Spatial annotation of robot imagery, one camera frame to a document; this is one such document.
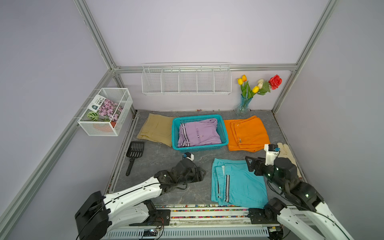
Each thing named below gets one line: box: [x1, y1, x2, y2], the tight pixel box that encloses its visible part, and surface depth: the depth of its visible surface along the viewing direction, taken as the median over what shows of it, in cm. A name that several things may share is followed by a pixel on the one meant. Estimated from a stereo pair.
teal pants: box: [211, 158, 269, 209], surface depth 82 cm
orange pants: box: [224, 115, 271, 153], surface depth 107 cm
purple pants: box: [178, 118, 222, 148], surface depth 107 cm
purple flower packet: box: [87, 94, 124, 122], surface depth 75 cm
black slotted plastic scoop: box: [125, 141, 145, 176], surface depth 100 cm
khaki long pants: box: [137, 113, 174, 147], surface depth 108 cm
